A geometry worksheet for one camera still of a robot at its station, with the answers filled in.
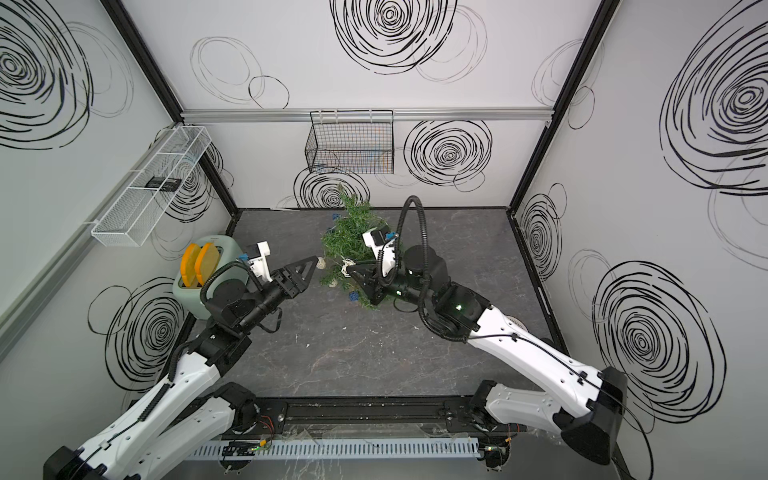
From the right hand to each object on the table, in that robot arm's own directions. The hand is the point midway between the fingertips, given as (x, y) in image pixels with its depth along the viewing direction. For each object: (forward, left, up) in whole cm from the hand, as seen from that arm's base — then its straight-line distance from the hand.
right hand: (351, 269), depth 62 cm
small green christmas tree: (+11, +4, -4) cm, 12 cm away
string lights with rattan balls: (+1, +1, +1) cm, 2 cm away
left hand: (+5, +11, -5) cm, 12 cm away
